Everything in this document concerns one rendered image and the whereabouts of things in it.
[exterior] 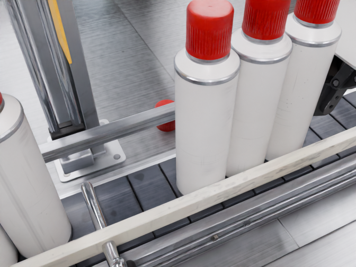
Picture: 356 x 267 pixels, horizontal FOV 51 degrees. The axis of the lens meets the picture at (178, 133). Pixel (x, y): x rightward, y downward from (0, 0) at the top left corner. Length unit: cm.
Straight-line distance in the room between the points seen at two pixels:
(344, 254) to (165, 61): 42
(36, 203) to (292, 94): 24
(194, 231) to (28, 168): 17
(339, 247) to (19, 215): 29
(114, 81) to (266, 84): 35
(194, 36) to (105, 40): 47
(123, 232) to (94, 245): 3
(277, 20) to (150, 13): 53
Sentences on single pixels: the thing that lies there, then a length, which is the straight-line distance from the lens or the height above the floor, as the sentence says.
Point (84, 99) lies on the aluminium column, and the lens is 44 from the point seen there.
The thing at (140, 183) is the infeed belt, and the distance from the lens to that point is 41.
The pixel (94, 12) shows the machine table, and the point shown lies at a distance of 82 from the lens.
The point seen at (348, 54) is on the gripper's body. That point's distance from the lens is 39.
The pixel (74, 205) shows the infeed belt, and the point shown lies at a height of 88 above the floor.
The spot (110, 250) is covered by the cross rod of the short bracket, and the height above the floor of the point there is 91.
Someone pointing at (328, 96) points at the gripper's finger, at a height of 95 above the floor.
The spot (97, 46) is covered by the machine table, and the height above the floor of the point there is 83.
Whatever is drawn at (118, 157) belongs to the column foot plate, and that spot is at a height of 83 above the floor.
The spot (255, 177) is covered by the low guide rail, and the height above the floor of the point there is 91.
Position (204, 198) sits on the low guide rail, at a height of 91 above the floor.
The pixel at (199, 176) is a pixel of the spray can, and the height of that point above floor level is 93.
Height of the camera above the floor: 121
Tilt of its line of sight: 46 degrees down
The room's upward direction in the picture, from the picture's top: 1 degrees counter-clockwise
